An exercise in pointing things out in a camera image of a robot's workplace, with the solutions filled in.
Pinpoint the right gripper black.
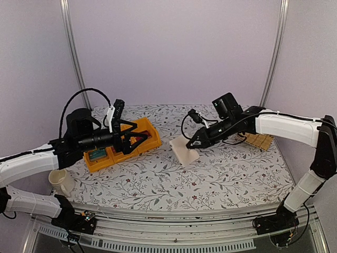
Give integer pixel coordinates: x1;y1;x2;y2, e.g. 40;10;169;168
187;116;236;149

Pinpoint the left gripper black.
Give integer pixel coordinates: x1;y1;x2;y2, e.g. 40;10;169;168
77;119;148;154

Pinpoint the beige card holder wallet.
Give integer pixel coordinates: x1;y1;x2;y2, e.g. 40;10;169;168
169;135;200;167

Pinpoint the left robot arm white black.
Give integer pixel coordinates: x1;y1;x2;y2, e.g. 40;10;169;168
1;108;148;229

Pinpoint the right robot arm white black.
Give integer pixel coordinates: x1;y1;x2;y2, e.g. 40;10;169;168
186;93;336;230

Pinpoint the dark red VIP card stack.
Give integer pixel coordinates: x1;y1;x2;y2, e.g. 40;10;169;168
135;131;152;142

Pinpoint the green card stack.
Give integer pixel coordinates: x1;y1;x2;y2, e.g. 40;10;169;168
88;149;107;162

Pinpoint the yellow middle storage bin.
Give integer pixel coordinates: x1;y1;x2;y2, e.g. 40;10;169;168
105;146;139;166

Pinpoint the yellow left storage bin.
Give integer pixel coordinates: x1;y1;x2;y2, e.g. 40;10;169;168
84;147;114;173

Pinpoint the woven bamboo tray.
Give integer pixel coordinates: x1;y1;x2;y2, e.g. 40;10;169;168
236;133;274;151

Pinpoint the right black cable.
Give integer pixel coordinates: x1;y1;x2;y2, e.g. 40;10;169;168
181;112;245;145

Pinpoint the black cable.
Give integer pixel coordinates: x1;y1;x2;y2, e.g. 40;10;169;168
181;112;245;145
60;88;113;138

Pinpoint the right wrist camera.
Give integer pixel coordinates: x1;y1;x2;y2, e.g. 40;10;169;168
188;109;210;129

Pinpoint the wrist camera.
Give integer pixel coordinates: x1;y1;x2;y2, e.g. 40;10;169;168
188;109;210;129
106;99;125;133

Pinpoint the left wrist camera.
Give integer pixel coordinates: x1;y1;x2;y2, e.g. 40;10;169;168
106;99;125;133

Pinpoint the left black cable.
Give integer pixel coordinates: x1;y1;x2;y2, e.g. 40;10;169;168
60;88;113;138

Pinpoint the front aluminium rail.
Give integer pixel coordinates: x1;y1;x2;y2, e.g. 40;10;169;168
23;204;329;252

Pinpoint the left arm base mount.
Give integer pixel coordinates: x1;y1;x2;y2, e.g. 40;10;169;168
51;212;97;235

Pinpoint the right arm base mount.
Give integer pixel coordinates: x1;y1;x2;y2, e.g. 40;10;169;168
252;212;299;235

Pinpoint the left aluminium frame post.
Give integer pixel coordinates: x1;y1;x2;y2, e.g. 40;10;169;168
60;0;92;111

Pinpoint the aluminium frame post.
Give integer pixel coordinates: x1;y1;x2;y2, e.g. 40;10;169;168
60;0;92;111
259;0;289;107

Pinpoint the right aluminium frame post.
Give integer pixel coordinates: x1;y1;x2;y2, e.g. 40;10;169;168
259;0;289;107

